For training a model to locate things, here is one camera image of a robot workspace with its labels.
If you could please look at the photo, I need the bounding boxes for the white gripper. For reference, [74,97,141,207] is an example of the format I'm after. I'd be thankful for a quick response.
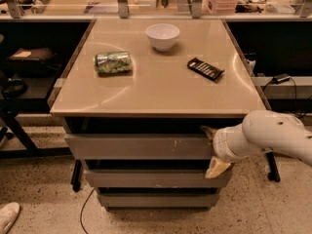
[200,124,261,179]

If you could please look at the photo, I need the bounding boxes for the grey bottom drawer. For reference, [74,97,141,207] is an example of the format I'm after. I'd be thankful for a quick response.
[98,194,219,208]

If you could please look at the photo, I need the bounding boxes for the black power adapter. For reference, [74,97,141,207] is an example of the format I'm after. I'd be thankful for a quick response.
[272,73,291,84]

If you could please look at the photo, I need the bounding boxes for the grey drawer cabinet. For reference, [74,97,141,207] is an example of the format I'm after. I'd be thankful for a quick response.
[51,19,264,197]

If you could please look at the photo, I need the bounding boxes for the black headphones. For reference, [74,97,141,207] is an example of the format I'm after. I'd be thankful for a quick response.
[0,79,27,98]

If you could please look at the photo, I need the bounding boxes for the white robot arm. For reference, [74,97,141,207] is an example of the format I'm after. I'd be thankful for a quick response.
[202,110,312,178]

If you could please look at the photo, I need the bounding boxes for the black snack bar wrapper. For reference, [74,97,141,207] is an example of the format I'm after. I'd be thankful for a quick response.
[187,58,224,81]

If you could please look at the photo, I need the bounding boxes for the white shoe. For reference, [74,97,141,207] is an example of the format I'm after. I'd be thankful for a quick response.
[0,202,20,234]

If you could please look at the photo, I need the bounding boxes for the white ceramic bowl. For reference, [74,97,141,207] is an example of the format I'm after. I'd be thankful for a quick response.
[145,23,180,52]

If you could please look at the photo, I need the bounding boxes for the grey middle drawer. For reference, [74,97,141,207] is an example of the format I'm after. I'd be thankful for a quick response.
[84,170,232,188]

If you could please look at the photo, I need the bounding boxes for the black floor cable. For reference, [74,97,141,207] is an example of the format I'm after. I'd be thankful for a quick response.
[79,187,97,234]

